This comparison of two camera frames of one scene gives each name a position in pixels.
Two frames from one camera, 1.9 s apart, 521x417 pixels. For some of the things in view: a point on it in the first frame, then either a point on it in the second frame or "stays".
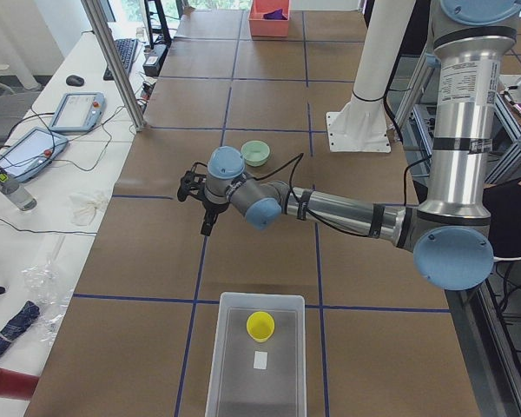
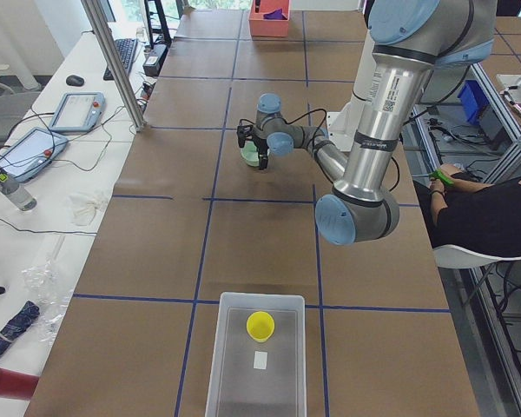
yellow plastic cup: [260, 326] stays
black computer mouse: [74, 80] stays
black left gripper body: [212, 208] -> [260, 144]
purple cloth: [275, 15] stays
